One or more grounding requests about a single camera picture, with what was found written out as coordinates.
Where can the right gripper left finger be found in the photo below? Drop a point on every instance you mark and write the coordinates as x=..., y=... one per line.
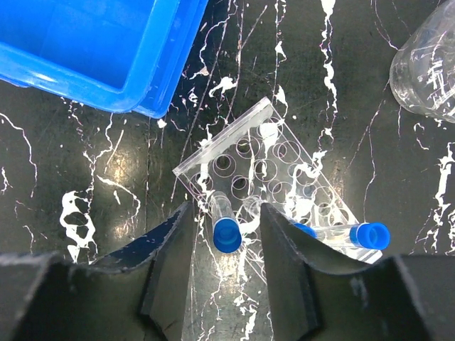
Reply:
x=137, y=292

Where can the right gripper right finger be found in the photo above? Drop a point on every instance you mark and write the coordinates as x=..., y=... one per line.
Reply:
x=318, y=293

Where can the centrifuge tube blue cap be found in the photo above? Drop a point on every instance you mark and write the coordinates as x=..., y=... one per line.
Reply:
x=367, y=235
x=252, y=206
x=226, y=232
x=306, y=229

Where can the clear tube rack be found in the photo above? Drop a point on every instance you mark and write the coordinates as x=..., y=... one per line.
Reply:
x=258, y=154

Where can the blue compartment bin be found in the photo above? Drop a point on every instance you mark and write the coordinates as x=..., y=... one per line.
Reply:
x=117, y=56

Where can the small glass beaker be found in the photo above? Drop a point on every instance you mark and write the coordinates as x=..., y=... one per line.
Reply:
x=422, y=71

